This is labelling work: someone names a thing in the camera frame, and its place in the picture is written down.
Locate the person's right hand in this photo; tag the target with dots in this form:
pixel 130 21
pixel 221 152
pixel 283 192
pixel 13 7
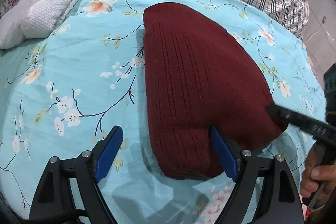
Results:
pixel 314 173

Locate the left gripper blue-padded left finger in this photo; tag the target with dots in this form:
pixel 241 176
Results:
pixel 68 189

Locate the white waffle-textured towel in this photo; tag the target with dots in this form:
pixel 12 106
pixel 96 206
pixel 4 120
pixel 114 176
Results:
pixel 31 19

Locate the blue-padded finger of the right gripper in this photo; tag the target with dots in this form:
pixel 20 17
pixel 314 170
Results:
pixel 307 124

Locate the light blue floral bed sheet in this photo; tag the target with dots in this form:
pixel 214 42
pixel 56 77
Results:
pixel 63 94

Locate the dark red knit sweater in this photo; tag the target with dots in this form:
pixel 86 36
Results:
pixel 198 76

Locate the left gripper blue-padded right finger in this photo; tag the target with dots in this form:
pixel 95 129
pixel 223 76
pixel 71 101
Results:
pixel 279 200

